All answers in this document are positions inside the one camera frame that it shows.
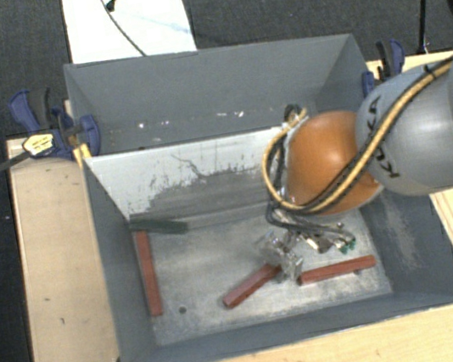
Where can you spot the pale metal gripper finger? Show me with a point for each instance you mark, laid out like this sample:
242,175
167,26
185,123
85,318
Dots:
291,267
273,247

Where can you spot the red-brown flat block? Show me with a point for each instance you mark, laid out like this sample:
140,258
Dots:
149,274
248,287
336,270

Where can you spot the dark green flat block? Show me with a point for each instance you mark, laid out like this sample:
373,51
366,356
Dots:
161,225

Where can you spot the grey metal bin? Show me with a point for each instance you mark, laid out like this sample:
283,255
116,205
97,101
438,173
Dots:
178,98

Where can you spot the pale wood board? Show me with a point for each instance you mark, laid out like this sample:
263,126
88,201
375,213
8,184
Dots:
62,263

